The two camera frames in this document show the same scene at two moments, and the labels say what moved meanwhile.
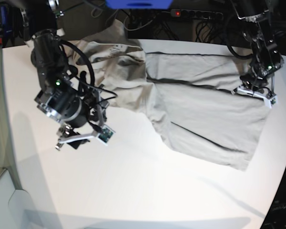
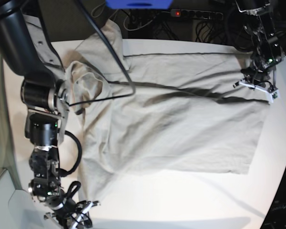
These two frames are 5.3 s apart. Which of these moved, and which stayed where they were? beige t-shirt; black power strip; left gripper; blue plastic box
Moved: beige t-shirt; left gripper
Stayed: black power strip; blue plastic box
